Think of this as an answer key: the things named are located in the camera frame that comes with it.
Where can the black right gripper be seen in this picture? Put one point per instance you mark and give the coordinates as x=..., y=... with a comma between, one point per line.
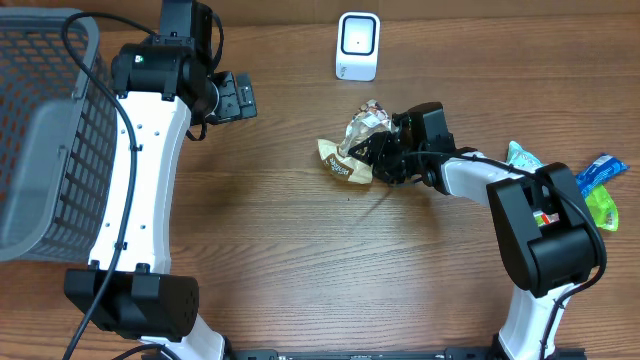
x=378, y=154

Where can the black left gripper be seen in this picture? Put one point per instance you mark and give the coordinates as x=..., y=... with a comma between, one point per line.
x=231, y=110

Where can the brown white pastry wrapper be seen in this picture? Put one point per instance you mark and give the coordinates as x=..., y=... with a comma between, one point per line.
x=369, y=119

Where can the teal wet wipes pack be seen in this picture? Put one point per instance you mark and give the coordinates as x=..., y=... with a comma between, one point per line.
x=519, y=158

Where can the blue Oreo cookie pack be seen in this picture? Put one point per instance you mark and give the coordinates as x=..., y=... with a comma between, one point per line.
x=600, y=171

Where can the green snack bag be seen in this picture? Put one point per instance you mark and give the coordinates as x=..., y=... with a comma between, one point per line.
x=601, y=206

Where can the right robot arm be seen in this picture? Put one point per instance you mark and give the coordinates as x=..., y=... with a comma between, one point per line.
x=548, y=241

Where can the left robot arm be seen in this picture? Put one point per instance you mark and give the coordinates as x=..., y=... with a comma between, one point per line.
x=160, y=88

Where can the white barcode scanner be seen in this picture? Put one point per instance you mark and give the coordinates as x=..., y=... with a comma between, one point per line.
x=357, y=46

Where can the grey plastic mesh basket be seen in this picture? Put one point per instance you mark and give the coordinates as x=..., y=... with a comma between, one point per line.
x=58, y=136

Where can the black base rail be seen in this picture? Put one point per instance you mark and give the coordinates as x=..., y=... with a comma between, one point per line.
x=453, y=353

